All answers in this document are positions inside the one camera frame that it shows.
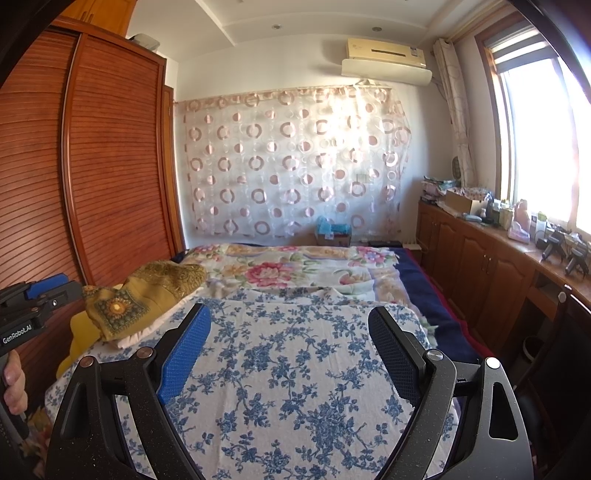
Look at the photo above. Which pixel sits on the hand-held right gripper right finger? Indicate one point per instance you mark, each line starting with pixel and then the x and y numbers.
pixel 397 350

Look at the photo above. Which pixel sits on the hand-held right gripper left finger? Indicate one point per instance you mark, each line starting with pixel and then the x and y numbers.
pixel 184 350

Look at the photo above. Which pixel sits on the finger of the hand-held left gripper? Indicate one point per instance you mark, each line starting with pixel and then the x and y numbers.
pixel 60 297
pixel 46 284

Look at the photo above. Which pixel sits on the mustard patterned shirt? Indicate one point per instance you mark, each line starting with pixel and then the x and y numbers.
pixel 138 295

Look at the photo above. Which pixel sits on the person's left hand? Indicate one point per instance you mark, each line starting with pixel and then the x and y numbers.
pixel 16 383

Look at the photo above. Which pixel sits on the dark blue blanket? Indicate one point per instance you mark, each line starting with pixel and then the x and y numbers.
pixel 434 295

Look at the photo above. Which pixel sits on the blue floral white sheet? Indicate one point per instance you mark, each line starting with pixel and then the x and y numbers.
pixel 295 369

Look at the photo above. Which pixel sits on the long wooden cabinet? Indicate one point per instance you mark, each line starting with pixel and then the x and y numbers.
pixel 471 249

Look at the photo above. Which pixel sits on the pink floral quilt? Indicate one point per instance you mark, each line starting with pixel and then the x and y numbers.
pixel 286 267

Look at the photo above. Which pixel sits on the small round bin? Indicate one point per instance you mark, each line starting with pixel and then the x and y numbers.
pixel 533 353

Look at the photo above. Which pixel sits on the box with blue items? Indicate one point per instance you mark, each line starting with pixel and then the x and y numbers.
pixel 332 230

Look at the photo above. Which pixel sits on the wooden slatted wardrobe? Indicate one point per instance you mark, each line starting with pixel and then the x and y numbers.
pixel 115 161

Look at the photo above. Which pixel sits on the open cardboard box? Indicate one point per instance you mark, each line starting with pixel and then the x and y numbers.
pixel 461 201

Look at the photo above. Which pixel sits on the pile of packets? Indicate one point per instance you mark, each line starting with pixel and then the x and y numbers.
pixel 436 189

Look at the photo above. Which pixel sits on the black chair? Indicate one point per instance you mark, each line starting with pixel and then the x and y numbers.
pixel 563 369

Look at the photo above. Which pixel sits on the cluster of small jars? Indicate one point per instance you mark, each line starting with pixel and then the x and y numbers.
pixel 498 212

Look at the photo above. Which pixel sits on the pink container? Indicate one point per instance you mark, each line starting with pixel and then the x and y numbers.
pixel 519 226

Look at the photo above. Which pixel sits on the small desk fan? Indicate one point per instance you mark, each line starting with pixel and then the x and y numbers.
pixel 455 168

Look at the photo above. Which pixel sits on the circle-patterned sheer curtain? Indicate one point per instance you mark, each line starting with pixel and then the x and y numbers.
pixel 286 161

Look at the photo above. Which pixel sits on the beige patterned window curtain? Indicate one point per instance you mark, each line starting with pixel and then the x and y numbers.
pixel 455 115

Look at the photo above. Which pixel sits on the grey flat box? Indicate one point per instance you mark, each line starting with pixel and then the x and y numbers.
pixel 147 42

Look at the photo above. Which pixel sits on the wooden framed window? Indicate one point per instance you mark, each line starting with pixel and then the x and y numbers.
pixel 540 129

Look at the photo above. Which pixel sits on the wall air conditioner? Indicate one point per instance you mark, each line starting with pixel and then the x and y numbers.
pixel 383 50
pixel 388 71

